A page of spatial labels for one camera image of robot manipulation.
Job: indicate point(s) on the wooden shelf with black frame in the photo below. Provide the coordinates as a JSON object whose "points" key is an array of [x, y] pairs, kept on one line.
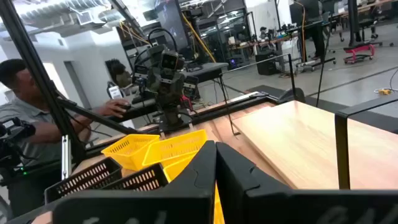
{"points": [[295, 146]]}

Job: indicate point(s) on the person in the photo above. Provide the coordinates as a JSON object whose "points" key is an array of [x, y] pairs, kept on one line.
{"points": [[118, 73], [311, 25], [28, 124]]}

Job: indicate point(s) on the yellow slotted plastic basket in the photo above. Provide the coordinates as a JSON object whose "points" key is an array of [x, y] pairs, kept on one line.
{"points": [[175, 169], [130, 151], [174, 147]]}

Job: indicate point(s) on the yellow plug on floor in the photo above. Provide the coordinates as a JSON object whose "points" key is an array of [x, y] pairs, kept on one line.
{"points": [[384, 91]]}

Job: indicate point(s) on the black box on floor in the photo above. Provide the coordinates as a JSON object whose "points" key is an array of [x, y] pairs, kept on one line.
{"points": [[265, 63]]}

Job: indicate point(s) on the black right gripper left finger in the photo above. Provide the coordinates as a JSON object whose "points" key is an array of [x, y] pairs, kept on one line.
{"points": [[186, 202]]}

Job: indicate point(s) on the red wheeled cart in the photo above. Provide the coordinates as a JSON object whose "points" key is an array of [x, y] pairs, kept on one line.
{"points": [[359, 53]]}

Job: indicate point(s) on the black slotted plastic basket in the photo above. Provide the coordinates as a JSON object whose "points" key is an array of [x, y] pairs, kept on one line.
{"points": [[140, 180], [84, 180]]}

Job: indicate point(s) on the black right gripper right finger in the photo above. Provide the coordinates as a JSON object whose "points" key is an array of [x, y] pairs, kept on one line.
{"points": [[280, 208]]}

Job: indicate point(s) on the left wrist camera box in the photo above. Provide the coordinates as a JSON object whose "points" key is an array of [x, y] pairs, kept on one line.
{"points": [[169, 60]]}

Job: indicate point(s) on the black camera on mount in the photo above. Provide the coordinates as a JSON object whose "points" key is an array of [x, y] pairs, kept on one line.
{"points": [[12, 133]]}

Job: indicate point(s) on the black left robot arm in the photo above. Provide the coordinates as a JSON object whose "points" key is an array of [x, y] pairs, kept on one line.
{"points": [[169, 112]]}

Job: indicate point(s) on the black aluminium frame post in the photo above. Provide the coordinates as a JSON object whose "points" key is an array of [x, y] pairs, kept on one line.
{"points": [[34, 68]]}

